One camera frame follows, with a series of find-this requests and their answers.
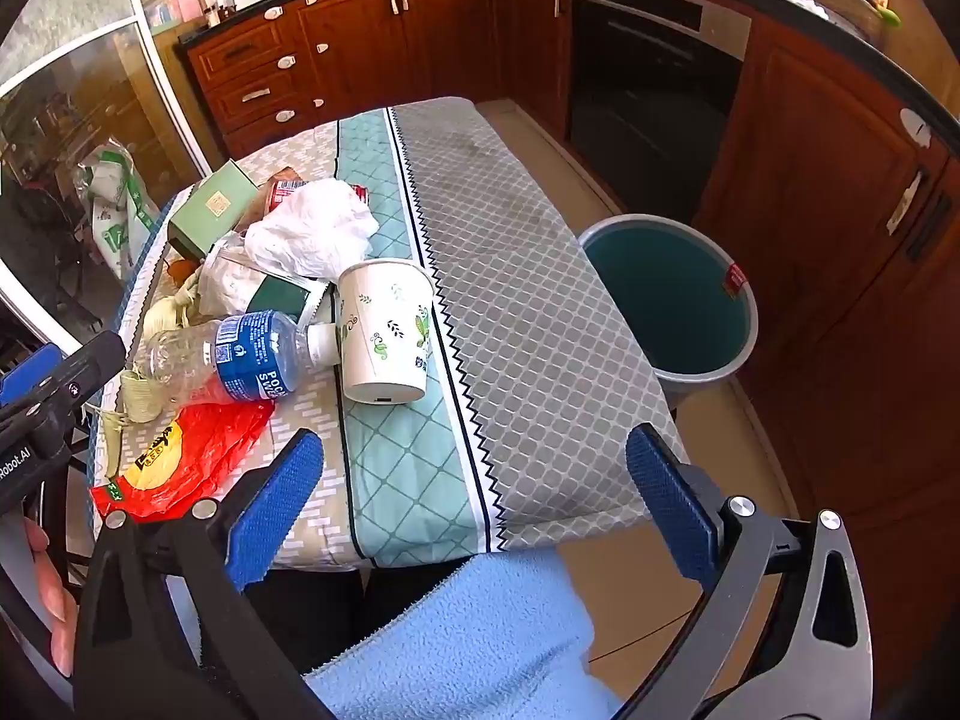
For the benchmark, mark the wide wooden cabinet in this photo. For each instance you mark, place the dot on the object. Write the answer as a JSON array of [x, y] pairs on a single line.
[[810, 165]]

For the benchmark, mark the white plastic bag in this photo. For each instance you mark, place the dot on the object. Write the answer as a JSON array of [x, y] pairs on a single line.
[[315, 232]]

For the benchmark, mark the patterned tablecloth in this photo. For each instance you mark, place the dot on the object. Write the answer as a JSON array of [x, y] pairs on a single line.
[[510, 277]]

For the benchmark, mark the grey plastic bin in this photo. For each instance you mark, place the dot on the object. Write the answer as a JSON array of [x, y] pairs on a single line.
[[660, 300]]

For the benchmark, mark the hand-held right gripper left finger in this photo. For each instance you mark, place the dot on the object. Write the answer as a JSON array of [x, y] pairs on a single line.
[[279, 506]]

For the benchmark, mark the red plastic bag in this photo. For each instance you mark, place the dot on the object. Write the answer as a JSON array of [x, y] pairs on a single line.
[[195, 450]]

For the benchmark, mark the black bag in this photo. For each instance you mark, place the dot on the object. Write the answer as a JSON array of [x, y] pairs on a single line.
[[37, 232]]

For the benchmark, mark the light blue fleece clothing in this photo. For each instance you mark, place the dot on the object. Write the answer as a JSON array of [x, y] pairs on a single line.
[[465, 637]]

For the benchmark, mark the narrow wooden cabinet door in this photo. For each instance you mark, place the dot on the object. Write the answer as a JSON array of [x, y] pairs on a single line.
[[525, 52]]

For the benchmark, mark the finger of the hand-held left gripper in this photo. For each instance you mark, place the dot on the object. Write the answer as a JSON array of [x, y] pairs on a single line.
[[86, 367], [26, 379]]

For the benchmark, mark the green cardboard box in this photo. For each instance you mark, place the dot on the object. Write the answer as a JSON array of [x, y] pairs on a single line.
[[214, 202]]

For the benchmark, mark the person's left hand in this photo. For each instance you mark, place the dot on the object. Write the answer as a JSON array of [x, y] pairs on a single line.
[[56, 607]]

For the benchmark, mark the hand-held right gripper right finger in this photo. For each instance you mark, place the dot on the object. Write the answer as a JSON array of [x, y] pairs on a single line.
[[671, 502]]

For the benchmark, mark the clear plastic bottle blue label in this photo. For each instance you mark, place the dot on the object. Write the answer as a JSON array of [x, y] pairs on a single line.
[[247, 352]]

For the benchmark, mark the wooden drawer cabinet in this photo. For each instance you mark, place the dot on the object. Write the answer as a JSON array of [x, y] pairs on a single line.
[[240, 90]]

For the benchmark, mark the white packet dark green label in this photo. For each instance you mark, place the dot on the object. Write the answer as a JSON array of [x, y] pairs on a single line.
[[281, 300]]

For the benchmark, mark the double-door wooden cabinet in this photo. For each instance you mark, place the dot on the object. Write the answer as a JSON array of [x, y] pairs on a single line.
[[450, 37]]

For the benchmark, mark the glass sliding door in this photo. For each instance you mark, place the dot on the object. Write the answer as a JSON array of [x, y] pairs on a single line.
[[75, 15]]

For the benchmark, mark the built-in black oven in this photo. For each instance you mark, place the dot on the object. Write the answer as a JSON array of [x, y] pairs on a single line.
[[645, 90]]

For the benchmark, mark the leaf-print paper cup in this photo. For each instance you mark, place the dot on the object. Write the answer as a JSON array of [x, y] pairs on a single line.
[[382, 330]]

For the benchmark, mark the black countertop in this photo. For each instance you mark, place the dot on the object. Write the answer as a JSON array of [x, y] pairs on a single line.
[[832, 34]]

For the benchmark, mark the white green rice bag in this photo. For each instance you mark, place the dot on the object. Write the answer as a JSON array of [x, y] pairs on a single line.
[[112, 195]]

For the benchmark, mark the red soda can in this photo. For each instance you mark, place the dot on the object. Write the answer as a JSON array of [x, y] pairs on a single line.
[[279, 195]]

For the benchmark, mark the orange peel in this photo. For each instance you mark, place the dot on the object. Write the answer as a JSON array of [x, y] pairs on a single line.
[[180, 268]]

